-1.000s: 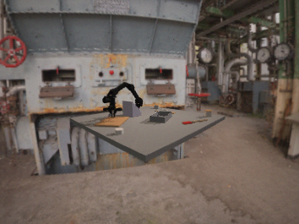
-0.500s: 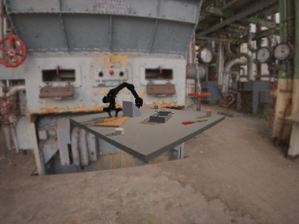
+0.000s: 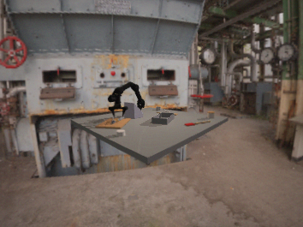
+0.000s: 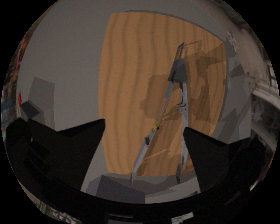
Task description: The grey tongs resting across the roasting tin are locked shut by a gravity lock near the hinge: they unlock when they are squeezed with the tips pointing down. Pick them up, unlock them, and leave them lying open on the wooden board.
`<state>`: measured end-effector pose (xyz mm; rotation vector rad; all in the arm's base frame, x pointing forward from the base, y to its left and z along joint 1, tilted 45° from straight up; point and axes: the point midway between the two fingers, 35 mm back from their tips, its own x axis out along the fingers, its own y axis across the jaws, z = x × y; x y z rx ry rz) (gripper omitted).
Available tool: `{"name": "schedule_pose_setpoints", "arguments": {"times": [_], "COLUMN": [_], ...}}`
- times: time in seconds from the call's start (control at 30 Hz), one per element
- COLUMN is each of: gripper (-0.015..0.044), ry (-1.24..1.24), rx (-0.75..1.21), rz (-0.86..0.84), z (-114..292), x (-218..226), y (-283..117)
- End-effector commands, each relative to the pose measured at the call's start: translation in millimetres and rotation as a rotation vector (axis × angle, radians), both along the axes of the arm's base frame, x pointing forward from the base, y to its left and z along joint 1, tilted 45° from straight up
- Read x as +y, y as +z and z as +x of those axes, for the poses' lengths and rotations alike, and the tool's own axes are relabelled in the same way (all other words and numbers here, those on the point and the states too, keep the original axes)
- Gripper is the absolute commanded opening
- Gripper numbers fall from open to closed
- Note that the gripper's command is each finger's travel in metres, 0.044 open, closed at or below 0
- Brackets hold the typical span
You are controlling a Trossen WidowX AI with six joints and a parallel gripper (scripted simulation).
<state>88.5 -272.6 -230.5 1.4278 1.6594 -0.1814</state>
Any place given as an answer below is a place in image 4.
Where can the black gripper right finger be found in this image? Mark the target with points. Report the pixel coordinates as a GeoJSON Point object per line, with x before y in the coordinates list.
{"type": "Point", "coordinates": [210, 157]}

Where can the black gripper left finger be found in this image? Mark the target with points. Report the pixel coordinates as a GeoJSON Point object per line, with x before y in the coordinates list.
{"type": "Point", "coordinates": [71, 148]}

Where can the wooden board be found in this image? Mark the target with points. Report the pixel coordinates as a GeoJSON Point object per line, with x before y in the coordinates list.
{"type": "Point", "coordinates": [136, 59]}

